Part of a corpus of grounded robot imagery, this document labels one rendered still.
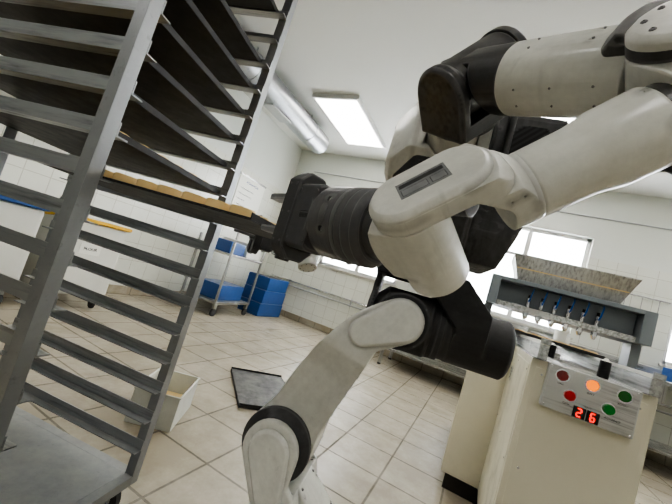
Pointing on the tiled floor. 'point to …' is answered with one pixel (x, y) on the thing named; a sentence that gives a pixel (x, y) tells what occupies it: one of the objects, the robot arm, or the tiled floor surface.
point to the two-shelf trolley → (223, 282)
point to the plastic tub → (179, 398)
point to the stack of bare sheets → (255, 387)
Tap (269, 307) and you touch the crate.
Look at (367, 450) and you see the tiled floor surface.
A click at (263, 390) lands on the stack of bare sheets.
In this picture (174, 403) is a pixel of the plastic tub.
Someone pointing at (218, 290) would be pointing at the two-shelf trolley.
